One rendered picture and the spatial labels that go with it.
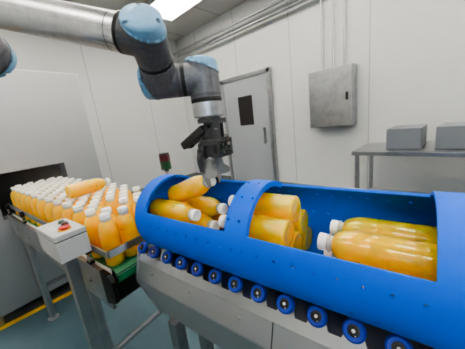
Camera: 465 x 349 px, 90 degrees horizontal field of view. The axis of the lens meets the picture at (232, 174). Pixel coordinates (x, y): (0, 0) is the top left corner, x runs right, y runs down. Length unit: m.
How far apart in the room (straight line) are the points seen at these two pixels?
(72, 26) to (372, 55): 3.56
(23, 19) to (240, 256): 0.74
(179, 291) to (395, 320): 0.62
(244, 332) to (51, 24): 0.89
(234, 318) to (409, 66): 3.50
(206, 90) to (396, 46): 3.33
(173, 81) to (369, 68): 3.37
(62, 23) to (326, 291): 0.80
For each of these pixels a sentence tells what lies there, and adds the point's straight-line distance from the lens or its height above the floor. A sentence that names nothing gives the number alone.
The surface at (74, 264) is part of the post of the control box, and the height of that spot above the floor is 0.94.
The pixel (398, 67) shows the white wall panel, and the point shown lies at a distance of 3.80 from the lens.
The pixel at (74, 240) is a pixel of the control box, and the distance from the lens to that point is 1.02.
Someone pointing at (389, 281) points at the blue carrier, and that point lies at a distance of 0.49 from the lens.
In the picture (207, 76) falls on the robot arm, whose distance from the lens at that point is 0.70.
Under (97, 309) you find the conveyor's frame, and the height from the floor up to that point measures 0.59.
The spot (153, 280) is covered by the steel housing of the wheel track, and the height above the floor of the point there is 0.86.
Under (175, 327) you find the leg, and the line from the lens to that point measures 1.16.
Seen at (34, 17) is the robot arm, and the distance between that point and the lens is 0.78.
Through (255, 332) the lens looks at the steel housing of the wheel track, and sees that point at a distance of 0.74.
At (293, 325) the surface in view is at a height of 0.92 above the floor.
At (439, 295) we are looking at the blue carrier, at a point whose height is 1.12.
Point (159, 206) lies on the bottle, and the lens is 0.87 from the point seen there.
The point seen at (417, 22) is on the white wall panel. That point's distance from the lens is 3.85.
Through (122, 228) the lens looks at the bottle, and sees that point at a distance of 1.08.
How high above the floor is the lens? 1.41
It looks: 13 degrees down
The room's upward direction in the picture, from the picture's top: 7 degrees counter-clockwise
